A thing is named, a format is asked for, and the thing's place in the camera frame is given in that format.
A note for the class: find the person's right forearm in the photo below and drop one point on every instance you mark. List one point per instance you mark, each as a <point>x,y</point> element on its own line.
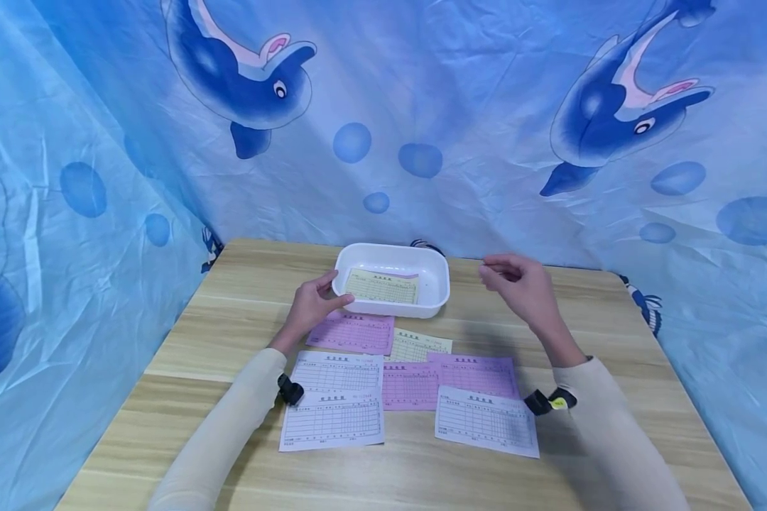
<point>613,433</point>

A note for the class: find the yellow receipt slip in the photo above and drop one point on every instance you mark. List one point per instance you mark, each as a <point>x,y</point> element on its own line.
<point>415,347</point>
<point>381,287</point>

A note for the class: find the white plastic tray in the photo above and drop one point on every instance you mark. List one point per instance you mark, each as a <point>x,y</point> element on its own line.
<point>433,284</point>

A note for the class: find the person's right fingers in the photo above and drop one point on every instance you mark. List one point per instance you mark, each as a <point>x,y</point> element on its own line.
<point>503,260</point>

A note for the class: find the person's left forearm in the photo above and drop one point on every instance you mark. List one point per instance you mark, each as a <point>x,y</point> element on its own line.
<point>233,424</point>

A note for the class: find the person's right hand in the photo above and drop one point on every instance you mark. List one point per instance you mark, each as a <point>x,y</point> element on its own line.
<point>537,298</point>

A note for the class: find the person's left fingers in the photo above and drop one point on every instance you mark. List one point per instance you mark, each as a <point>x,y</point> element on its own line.
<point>325,279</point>

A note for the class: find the person's right thumb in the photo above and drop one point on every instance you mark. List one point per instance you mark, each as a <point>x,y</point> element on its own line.
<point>493,278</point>

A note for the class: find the person's left thumb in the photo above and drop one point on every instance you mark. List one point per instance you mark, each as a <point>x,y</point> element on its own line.
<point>340,301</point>

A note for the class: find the white receipt slip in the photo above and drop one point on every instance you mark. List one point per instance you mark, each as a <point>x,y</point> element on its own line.
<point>486,422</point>
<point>332,423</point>
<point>339,372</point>

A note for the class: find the person's left hand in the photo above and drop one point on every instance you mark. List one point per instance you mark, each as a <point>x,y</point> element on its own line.
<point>305,309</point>

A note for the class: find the pink receipt slip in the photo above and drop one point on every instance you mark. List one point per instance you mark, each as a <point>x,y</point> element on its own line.
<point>409,276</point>
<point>351,336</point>
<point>479,373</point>
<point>410,387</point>

